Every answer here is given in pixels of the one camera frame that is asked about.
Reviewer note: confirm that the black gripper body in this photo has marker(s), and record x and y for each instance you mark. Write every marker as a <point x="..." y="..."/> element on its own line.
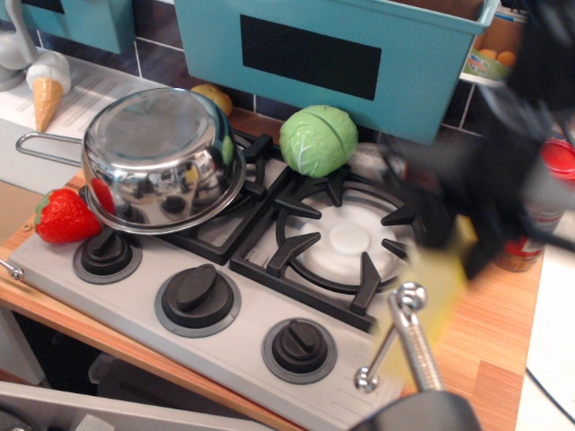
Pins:
<point x="484" y="173"/>

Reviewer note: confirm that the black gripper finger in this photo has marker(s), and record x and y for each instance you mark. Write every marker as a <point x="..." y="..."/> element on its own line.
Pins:
<point x="490" y="235"/>

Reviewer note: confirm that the yellow sponge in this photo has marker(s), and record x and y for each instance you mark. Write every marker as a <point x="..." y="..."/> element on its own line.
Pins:
<point x="441" y="272"/>

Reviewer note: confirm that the stainless steel pot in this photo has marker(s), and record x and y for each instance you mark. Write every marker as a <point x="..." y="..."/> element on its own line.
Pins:
<point x="164" y="120"/>

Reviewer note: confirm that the red lid spice jar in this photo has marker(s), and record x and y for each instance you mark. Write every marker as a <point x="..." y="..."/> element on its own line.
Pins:
<point x="548" y="194"/>

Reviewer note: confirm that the chrome clamp screw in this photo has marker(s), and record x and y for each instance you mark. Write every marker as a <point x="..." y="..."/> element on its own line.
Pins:
<point x="404" y="304"/>

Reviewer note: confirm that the cardboard box with toys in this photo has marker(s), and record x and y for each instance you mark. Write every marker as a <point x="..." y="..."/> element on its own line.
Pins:
<point x="494" y="53"/>

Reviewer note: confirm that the large teal bin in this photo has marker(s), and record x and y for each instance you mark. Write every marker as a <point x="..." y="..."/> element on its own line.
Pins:
<point x="392" y="67"/>

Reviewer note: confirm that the right black burner grate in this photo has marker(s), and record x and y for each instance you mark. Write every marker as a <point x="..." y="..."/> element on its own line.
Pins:
<point x="335" y="244"/>

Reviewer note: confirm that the green toy cabbage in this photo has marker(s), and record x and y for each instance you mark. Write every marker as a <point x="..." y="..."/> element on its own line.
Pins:
<point x="318" y="140"/>

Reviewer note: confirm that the black clamp base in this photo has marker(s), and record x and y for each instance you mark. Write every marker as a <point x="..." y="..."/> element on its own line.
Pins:
<point x="426" y="410"/>

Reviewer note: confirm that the grey toy stove top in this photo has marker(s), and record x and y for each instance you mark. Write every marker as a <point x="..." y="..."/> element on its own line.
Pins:
<point x="275" y="299"/>

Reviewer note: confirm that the right black stove knob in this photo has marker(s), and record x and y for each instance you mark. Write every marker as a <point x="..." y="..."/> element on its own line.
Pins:
<point x="299" y="351"/>

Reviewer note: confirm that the black stove knob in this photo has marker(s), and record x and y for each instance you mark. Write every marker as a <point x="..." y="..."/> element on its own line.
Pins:
<point x="299" y="351"/>
<point x="107" y="258"/>
<point x="198" y="302"/>

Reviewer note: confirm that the yellow toy potato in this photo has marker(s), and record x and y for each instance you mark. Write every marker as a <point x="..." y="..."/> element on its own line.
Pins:
<point x="214" y="93"/>

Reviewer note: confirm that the middle black stove knob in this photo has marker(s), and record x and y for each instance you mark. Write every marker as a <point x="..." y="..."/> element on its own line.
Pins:
<point x="198" y="302"/>

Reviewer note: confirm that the left black stove knob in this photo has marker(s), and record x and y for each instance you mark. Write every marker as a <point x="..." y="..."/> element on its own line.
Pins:
<point x="107" y="258"/>

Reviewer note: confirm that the small teal bin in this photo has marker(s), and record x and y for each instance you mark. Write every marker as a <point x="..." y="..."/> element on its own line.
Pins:
<point x="103" y="24"/>

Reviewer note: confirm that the red toy strawberry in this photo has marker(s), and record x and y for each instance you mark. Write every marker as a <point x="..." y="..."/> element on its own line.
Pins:
<point x="62" y="217"/>

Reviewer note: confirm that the toy ice cream cone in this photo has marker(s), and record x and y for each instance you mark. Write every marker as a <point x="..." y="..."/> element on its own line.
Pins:
<point x="49" y="79"/>

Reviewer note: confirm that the small chrome rod left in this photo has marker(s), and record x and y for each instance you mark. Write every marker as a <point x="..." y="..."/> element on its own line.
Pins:
<point x="14" y="272"/>

